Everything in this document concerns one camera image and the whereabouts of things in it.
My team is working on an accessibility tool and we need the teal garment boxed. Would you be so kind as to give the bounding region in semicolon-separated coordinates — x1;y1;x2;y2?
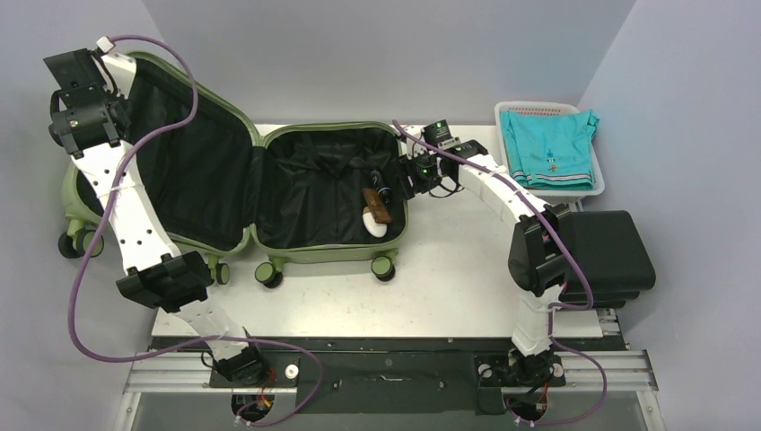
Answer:
500;110;599;190

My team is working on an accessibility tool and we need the green hard-shell suitcase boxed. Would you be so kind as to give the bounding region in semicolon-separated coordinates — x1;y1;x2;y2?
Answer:
57;50;411;290

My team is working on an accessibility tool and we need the black and pink storage organizer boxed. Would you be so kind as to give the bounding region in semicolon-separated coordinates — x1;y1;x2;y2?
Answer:
558;210;656;308

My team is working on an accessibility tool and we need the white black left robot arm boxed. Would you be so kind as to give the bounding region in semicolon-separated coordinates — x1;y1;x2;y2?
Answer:
44;48;268;386

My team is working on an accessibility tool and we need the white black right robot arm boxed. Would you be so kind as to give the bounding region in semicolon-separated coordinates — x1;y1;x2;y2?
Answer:
392;121;580;383

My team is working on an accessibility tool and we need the white brown cosmetic palette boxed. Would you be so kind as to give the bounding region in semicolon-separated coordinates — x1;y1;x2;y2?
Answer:
362;188;393;238

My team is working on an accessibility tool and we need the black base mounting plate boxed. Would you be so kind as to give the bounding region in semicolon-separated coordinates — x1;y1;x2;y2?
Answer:
127;337;623;422

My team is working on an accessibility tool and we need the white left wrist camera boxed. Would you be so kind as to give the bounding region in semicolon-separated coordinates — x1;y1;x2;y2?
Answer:
96;36;137;98

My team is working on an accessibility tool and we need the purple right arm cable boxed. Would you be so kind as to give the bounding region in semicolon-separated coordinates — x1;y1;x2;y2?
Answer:
390;119;608;428

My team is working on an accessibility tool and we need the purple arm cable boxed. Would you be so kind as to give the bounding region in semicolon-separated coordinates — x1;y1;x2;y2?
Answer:
66;34;325;428
390;119;608;428

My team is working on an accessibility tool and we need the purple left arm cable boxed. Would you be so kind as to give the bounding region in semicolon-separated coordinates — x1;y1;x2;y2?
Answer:
66;34;325;428

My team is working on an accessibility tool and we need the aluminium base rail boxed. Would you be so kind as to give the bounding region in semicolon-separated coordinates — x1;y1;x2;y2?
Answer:
124;350;657;394

